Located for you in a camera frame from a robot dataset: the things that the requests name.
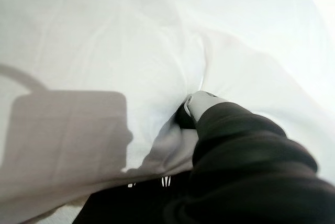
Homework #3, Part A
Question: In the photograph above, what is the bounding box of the white duvet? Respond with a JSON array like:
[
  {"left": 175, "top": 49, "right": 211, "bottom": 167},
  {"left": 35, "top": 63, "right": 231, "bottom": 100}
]
[{"left": 0, "top": 0, "right": 335, "bottom": 224}]

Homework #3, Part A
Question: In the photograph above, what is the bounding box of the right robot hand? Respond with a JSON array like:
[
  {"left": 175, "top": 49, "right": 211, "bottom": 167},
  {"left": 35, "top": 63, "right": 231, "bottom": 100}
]
[{"left": 81, "top": 90, "right": 335, "bottom": 224}]

